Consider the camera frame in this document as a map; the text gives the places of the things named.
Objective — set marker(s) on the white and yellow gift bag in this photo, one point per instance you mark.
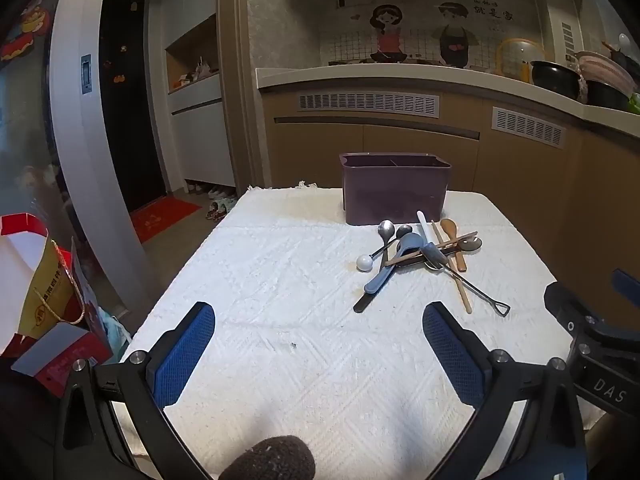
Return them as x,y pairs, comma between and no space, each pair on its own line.
30,280

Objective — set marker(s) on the white plastic spoon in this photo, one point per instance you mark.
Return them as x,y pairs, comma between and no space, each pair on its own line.
423,225

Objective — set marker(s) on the red cardboard box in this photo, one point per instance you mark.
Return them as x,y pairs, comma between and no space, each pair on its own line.
60,362

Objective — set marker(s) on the white kitchen counter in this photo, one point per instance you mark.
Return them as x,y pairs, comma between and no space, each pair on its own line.
400,77

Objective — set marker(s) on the black pot under basket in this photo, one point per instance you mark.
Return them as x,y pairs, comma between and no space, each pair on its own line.
607,96

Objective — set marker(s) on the red window decoration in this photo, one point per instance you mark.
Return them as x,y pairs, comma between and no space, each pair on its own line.
22,30

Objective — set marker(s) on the red doormat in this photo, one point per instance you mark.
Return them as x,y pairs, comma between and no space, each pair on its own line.
162,216

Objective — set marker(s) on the white shoe cabinet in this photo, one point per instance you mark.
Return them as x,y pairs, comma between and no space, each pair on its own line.
200,135

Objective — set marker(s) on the pink plastic basket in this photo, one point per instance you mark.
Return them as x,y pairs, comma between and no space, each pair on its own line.
602,67

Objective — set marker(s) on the blue plastic spoon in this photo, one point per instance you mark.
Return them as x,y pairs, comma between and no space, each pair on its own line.
409,244

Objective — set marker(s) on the brown kitchen cabinets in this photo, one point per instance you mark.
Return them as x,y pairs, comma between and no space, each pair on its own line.
310,160

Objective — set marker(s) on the wooden spoon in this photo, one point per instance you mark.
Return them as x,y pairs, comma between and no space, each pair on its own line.
448,227

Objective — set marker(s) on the shovel-shaped metal spoon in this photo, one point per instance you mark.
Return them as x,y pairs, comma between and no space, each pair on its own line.
434,256

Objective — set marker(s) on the long white vent grille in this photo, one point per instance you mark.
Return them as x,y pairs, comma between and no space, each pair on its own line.
370,102

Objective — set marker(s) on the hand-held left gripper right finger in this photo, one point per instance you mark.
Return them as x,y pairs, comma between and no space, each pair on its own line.
450,355

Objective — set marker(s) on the short white vent grille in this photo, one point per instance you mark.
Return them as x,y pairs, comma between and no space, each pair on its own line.
527,126

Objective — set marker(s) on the yellow-rimmed glass lid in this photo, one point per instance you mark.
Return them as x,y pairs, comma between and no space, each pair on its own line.
517,57

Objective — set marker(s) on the teal cloth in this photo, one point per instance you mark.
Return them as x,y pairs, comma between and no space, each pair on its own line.
114,332

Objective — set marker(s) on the black cooking pot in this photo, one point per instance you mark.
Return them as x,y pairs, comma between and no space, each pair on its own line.
555,79

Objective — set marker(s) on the person's left hand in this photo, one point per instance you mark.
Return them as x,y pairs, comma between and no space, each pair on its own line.
272,460

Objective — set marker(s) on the cartoon wall sticker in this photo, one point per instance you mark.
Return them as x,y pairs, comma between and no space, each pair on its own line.
430,25

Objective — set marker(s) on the metal spoon with white ball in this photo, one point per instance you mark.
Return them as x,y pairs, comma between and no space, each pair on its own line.
385,230

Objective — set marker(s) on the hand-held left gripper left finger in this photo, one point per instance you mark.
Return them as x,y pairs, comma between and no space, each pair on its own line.
182,355

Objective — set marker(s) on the patterned slippers pair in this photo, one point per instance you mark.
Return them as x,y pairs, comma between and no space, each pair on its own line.
220,208

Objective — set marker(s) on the black entrance door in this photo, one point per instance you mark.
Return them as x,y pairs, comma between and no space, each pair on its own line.
130,110

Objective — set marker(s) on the purple plastic utensil holder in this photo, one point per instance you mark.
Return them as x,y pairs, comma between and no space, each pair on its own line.
395,190

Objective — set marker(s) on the white textured tablecloth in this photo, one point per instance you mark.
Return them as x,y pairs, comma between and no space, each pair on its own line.
300,300

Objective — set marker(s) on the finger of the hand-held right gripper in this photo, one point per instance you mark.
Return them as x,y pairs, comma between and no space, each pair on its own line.
567,307
629,285

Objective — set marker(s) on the row of shoes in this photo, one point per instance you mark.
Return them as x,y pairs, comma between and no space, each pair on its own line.
212,190

